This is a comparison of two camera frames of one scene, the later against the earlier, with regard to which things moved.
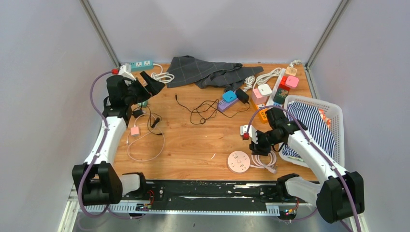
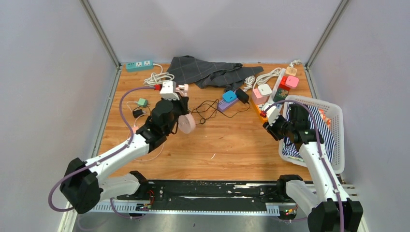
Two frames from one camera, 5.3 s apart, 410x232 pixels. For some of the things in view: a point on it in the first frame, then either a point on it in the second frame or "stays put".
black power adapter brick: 240,94 stays put
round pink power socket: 239,161 -> 186,123
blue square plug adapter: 229,96 stays put
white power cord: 164,78 stays put
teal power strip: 141,65 stays put
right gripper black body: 264,144 -> 280,128
